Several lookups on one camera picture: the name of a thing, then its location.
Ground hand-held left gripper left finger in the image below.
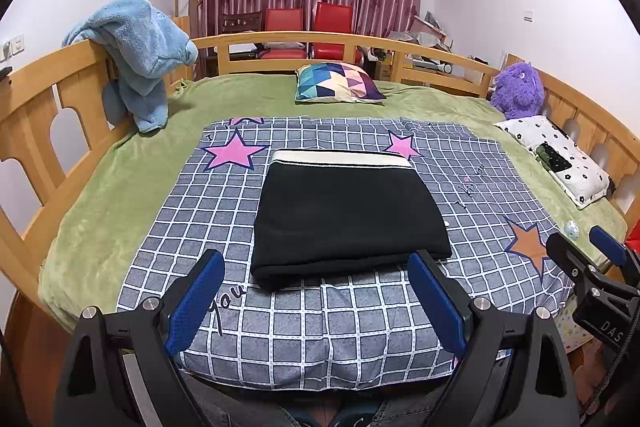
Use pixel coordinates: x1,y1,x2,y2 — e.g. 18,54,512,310
52,248,226,427

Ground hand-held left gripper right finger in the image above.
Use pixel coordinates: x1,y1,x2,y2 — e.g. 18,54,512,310
407,249,581,427

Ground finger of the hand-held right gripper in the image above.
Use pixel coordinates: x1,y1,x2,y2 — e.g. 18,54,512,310
546,232,606,290
589,226,640,290

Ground black pants with white stripe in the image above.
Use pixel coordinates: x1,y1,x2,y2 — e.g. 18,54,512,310
250,149,453,292

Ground white star printed cloth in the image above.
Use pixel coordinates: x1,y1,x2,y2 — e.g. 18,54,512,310
552,302,593,350

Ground white pillow with black dots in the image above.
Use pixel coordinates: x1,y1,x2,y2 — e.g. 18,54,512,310
494,115,615,209

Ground dark green black cloth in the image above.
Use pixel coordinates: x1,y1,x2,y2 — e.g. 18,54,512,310
536,143,573,174

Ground grey checked blanket with stars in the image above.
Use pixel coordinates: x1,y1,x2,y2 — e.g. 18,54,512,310
116,116,576,393

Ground green bed sheet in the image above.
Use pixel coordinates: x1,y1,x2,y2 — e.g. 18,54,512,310
39,74,628,333

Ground purple plush toy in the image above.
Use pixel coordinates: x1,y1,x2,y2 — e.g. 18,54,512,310
490,62,546,120

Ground colourful triangle pattern pillow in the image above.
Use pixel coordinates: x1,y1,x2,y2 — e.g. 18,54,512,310
295,62,387,104

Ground light blue plush towel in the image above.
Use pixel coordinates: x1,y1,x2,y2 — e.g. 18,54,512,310
62,0,200,134

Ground white grey clutter pile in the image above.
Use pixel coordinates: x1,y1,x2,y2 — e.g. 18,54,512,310
370,11,493,80

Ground dark brown wooden chair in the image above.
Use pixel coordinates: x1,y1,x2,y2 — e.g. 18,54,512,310
220,12,265,58

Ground red chair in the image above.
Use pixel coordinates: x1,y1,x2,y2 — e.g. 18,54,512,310
311,2,358,62
260,8,306,60

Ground black braided strap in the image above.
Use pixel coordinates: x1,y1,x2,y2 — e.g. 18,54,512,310
580,347,640,423

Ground wooden bed frame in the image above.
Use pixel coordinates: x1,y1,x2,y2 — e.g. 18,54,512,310
0,32,640,427

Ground white wall socket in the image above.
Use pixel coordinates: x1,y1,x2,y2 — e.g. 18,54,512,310
0,36,25,58

